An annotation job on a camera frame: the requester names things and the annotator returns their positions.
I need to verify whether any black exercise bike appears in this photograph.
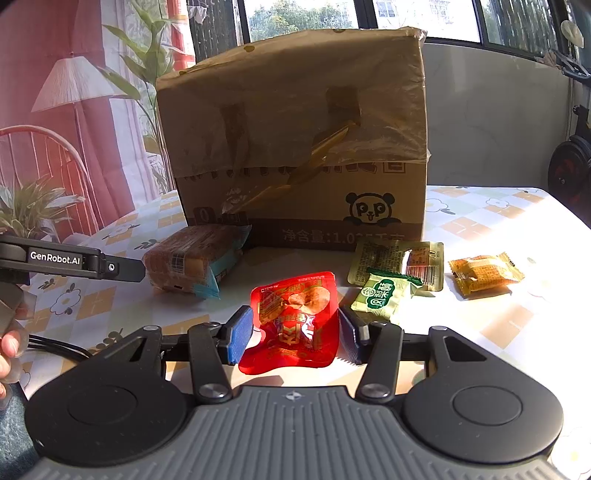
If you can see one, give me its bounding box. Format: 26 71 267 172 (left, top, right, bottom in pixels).
546 44 591 210

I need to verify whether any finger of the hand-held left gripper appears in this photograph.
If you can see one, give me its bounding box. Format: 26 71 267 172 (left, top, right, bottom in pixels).
99 257 147 284

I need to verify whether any black cable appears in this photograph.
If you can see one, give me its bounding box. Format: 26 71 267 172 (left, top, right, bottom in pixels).
19 335 94 361

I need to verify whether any small white hanging garment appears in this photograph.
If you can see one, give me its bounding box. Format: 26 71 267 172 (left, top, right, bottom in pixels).
186 0 209 25

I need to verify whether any brown cardboard box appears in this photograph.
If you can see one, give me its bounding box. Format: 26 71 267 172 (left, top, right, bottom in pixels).
156 26 430 253

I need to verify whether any printed backdrop cloth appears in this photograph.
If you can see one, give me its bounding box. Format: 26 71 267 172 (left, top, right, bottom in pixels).
0 0 197 243

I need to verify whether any orange snack packet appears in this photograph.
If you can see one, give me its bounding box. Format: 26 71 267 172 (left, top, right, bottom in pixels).
448 251 526 301

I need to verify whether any bread packet with blue edge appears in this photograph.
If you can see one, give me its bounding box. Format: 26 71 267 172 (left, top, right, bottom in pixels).
141 224 253 302

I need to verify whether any light green snack packet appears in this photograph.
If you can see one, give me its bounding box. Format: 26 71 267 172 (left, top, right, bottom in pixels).
350 267 424 322

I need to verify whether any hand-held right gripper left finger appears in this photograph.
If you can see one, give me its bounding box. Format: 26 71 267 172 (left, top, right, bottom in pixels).
98 305 256 402

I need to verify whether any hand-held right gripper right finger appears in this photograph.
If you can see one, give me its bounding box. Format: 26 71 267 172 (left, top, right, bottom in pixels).
338 306 493 402

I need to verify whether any person's left hand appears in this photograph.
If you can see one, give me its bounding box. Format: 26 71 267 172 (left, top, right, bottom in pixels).
0 318 25 403

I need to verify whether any white hanging pouch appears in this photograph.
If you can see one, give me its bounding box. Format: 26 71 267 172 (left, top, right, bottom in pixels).
560 20 585 46

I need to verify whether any olive green snack packet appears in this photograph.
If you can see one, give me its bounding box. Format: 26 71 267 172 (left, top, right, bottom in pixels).
346 240 445 293

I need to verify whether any red snack packet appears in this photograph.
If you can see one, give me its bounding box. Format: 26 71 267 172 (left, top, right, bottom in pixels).
237 271 341 376

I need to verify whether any person's left forearm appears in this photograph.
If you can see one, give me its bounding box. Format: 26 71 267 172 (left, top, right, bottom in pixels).
0 382 42 480

